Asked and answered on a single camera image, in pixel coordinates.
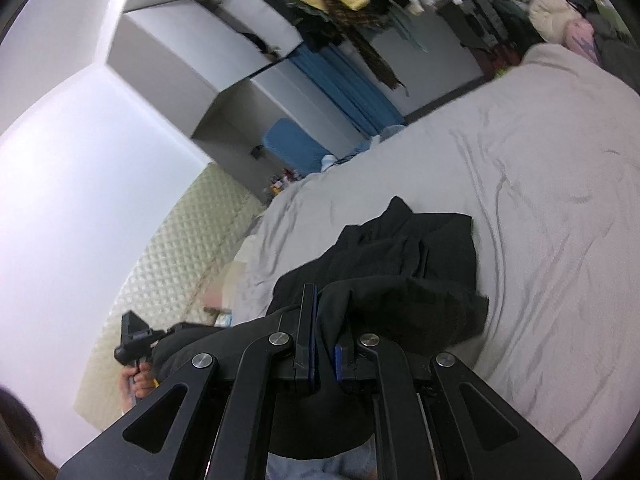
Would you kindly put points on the leopard print scarf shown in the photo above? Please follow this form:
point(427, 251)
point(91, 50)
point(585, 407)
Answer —
point(350, 23)

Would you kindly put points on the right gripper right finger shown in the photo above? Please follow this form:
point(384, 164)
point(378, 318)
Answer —
point(436, 419)

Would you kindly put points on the grey bed duvet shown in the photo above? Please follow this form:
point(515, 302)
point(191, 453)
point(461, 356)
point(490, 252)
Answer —
point(545, 160)

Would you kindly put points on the grey trousers leg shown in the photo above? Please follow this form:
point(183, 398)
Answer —
point(359, 463)

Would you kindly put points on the cream quilted headboard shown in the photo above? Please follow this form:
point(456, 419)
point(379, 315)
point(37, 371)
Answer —
point(166, 285)

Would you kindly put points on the left hand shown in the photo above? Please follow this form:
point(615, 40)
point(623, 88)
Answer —
point(135, 382)

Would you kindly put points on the grey wardrobe cabinet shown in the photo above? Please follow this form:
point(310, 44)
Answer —
point(220, 90)

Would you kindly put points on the pastel striped pillow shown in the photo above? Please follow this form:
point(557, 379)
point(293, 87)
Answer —
point(218, 295)

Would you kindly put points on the pile of clothes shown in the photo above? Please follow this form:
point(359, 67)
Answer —
point(584, 27)

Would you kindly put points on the blue chair back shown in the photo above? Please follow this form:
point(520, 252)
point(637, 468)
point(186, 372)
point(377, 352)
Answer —
point(290, 143)

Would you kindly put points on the blue curtain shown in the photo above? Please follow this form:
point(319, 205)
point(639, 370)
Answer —
point(363, 104)

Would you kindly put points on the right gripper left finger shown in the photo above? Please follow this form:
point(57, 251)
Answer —
point(205, 422)

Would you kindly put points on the black puffer jacket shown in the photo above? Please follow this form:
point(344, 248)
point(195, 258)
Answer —
point(407, 277)

